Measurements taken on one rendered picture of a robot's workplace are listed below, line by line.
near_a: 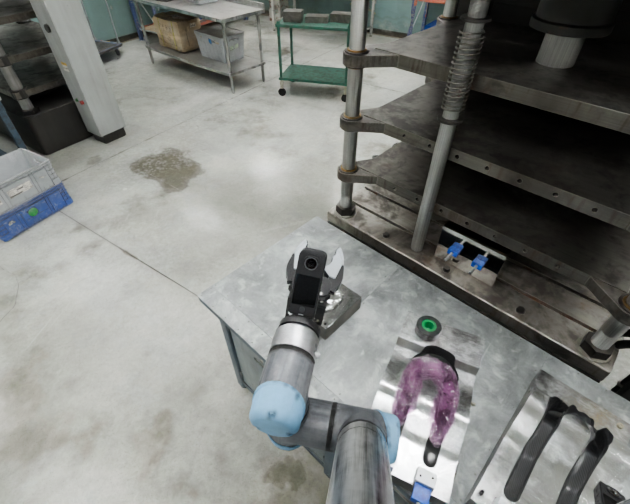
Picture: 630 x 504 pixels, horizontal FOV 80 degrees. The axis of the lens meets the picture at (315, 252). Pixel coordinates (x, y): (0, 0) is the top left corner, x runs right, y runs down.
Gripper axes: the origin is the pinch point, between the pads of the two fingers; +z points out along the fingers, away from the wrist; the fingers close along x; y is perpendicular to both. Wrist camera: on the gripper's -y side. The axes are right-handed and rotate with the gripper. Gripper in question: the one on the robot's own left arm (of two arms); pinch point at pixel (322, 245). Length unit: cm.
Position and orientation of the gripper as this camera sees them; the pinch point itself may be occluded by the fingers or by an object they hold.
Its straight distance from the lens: 75.3
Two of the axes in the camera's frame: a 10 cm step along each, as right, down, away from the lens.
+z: 2.0, -6.8, 7.1
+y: -1.3, 6.9, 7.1
